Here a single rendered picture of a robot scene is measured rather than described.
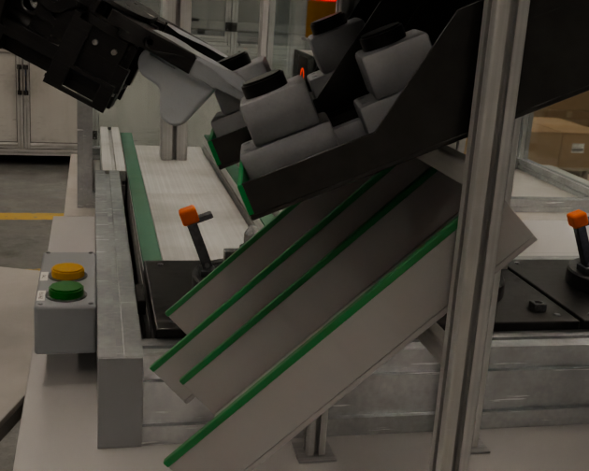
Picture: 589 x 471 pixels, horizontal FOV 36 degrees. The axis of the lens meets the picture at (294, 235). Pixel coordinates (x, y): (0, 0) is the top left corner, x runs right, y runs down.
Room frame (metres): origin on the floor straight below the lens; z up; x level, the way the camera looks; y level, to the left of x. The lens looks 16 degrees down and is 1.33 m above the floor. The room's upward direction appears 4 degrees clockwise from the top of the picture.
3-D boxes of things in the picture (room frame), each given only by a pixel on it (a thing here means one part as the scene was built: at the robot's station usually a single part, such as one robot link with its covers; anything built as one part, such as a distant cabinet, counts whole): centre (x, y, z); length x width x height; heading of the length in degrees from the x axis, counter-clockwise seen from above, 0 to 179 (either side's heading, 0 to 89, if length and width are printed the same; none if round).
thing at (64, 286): (0.99, 0.26, 0.96); 0.04 x 0.04 x 0.02
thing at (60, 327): (1.05, 0.28, 0.93); 0.21 x 0.07 x 0.06; 13
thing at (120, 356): (1.25, 0.26, 0.91); 0.89 x 0.06 x 0.11; 13
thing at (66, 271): (1.05, 0.28, 0.96); 0.04 x 0.04 x 0.02
